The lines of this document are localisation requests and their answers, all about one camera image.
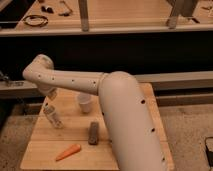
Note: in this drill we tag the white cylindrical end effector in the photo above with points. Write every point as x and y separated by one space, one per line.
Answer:
51 93

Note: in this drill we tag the small white bottle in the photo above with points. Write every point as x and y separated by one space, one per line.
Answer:
52 116

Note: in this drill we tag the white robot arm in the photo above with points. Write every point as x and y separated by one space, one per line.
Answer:
135 142

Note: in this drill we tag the white plastic cup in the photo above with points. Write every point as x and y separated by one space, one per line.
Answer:
85 102

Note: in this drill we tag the wooden board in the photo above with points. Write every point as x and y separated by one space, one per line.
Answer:
46 142

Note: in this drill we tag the grey rectangular block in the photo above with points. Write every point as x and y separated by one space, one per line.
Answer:
93 138

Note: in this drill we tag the orange toy carrot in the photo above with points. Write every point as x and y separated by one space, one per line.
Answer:
75 148

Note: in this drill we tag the small dark object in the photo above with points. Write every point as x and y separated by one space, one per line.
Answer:
47 9

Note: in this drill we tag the black device at edge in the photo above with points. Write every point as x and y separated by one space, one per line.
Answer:
209 153

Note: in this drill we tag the metal clamp bracket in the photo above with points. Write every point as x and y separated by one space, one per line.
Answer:
8 81

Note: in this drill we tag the grey metal post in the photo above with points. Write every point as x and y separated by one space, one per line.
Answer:
177 6
83 9

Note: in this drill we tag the grey metal post right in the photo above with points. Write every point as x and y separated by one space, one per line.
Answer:
177 6

